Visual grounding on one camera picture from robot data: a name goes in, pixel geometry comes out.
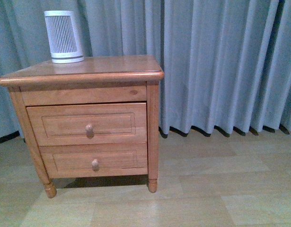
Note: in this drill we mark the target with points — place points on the wooden drawer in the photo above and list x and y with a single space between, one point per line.
95 160
89 124

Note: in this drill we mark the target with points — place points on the wooden nightstand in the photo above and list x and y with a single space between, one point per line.
96 80

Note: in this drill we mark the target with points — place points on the grey-blue curtain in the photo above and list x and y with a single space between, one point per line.
227 63

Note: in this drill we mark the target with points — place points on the white ribbed air purifier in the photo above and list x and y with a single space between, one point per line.
64 40

